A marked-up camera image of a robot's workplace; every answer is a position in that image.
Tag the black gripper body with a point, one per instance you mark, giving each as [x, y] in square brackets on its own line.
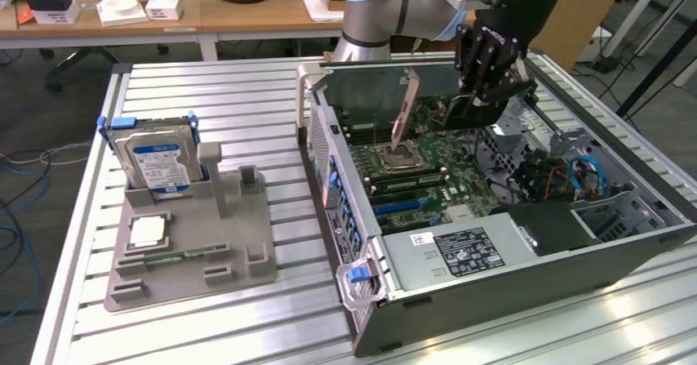
[523, 10]

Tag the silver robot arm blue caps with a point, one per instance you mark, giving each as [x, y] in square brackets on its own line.
[376, 18]

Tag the wooden cabinet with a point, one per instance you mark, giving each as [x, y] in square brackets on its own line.
[588, 14]

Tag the white floor cabinet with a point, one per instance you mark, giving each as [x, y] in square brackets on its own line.
[590, 44]

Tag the grey metal disk bay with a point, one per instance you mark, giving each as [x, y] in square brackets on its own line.
[512, 144]

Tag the green motherboard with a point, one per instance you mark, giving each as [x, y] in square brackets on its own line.
[457, 165]

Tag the black tripod pole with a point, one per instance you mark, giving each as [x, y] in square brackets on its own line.
[654, 59]

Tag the silver CPU socket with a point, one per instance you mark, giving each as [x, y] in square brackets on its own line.
[405, 163]

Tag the white paper stack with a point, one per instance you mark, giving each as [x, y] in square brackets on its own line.
[321, 12]

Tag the green RAM stick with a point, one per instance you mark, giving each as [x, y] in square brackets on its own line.
[408, 180]
[163, 257]

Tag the silver chipset heatsink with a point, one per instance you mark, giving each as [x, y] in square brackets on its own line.
[460, 212]

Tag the blue expansion slot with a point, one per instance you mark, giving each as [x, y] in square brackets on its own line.
[400, 207]

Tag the grey power supply unit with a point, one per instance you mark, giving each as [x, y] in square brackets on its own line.
[463, 255]

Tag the black grey PC case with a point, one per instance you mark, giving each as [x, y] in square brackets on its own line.
[489, 308]

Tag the blue case latch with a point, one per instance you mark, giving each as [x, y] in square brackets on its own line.
[357, 275]

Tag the small white labelled box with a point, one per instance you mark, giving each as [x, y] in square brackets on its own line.
[163, 10]

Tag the hard disk blue rails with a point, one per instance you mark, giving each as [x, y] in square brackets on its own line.
[155, 165]

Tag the grey plastic parts rack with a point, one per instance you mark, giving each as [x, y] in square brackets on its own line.
[185, 226]

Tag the wooden desk white legs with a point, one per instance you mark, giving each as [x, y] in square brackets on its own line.
[87, 30]

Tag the black office chair base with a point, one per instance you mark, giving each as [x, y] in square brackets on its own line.
[81, 56]

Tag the silver CPU chip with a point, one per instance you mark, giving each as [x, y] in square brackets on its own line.
[147, 232]

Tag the white box dark lid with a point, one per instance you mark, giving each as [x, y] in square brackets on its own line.
[55, 16]

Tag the orange packet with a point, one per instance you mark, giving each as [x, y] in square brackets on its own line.
[24, 16]

